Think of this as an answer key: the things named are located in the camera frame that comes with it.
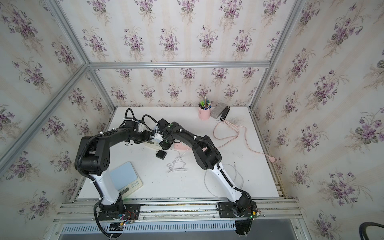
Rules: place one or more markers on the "black chair arc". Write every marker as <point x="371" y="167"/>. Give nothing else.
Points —
<point x="371" y="231"/>

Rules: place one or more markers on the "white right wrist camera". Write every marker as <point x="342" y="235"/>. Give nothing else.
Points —
<point x="158" y="135"/>

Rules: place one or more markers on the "pink metal pen bucket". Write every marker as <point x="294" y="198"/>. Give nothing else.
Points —
<point x="204" y="114"/>

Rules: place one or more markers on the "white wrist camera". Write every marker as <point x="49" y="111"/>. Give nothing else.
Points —
<point x="141" y="126"/>
<point x="158" y="135"/>

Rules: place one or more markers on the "aluminium enclosure frame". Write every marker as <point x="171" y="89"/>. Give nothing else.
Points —
<point x="52" y="46"/>

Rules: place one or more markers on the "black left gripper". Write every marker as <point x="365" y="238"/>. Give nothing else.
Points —
<point x="146" y="135"/>

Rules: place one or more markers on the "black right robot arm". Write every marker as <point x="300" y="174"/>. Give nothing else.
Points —
<point x="209" y="158"/>

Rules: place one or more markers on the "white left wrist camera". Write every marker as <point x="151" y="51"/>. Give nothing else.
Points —
<point x="141" y="126"/>

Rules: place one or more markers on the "pens and markers bundle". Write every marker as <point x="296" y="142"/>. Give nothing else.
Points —
<point x="205" y="104"/>

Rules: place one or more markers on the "black stapler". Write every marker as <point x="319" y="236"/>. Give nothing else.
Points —
<point x="225" y="113"/>

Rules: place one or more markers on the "black USB charger adapter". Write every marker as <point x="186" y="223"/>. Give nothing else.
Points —
<point x="161" y="154"/>

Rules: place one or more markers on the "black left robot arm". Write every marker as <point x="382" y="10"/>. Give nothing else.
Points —
<point x="93" y="160"/>

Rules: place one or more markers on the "pink power strip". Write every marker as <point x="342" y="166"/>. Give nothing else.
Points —
<point x="181" y="146"/>

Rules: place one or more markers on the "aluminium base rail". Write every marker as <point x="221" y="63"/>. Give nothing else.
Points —
<point x="178" y="216"/>

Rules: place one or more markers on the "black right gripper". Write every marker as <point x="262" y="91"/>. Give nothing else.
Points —
<point x="164" y="146"/>

